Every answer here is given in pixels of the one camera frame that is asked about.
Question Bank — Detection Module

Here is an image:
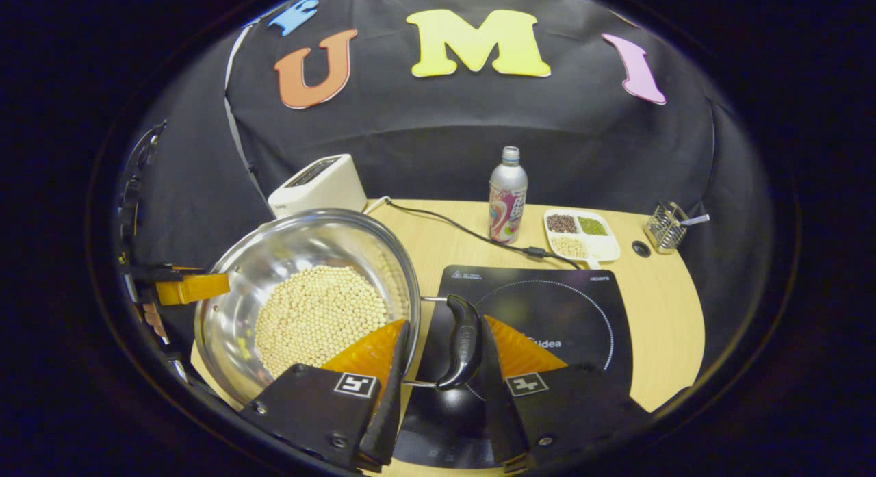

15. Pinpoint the white divided snack plate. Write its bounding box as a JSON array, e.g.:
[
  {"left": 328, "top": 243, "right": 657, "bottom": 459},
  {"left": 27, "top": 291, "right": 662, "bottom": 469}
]
[{"left": 543, "top": 209, "right": 621, "bottom": 270}]

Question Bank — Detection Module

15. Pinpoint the white toaster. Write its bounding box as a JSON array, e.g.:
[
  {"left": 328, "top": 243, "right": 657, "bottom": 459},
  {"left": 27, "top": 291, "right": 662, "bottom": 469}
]
[{"left": 267, "top": 154, "right": 368, "bottom": 220}]

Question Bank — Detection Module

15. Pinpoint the pile of yellow beans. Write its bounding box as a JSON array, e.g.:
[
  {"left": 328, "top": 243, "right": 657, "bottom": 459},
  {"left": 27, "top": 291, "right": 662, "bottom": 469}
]
[{"left": 255, "top": 265, "right": 389, "bottom": 378}]

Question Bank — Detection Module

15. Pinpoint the stainless steel pot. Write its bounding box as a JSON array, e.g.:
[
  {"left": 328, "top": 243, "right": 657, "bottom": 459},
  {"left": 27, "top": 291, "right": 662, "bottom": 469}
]
[{"left": 194, "top": 208, "right": 483, "bottom": 406}]

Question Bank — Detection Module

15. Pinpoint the black power cable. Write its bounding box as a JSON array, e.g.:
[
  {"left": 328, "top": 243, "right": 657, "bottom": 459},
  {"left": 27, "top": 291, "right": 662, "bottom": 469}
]
[{"left": 387, "top": 202, "right": 582, "bottom": 269}]

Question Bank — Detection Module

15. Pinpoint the black induction cooktop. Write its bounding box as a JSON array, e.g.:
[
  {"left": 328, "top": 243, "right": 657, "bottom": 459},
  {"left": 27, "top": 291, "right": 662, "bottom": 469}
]
[{"left": 394, "top": 265, "right": 634, "bottom": 469}]

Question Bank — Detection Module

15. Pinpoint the silver drink bottle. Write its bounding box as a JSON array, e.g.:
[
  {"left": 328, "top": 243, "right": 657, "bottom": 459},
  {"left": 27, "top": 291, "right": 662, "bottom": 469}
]
[{"left": 489, "top": 146, "right": 529, "bottom": 244}]

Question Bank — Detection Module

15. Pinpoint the wire utensil holder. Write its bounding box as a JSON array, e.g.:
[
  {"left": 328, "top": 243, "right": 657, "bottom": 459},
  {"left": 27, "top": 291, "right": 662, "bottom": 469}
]
[{"left": 645, "top": 201, "right": 688, "bottom": 253}]

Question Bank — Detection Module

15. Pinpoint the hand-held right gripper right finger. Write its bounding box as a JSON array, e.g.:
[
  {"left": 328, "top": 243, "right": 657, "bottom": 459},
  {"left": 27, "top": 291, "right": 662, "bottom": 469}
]
[{"left": 472, "top": 315, "right": 651, "bottom": 472}]

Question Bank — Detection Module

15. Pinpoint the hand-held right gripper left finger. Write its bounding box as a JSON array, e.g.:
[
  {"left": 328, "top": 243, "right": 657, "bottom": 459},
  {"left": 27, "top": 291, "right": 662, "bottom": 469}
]
[{"left": 240, "top": 320, "right": 411, "bottom": 472}]

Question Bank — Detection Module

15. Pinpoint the black backdrop cloth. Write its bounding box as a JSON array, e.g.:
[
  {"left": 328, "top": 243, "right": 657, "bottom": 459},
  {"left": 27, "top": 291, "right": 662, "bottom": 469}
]
[{"left": 116, "top": 0, "right": 774, "bottom": 341}]

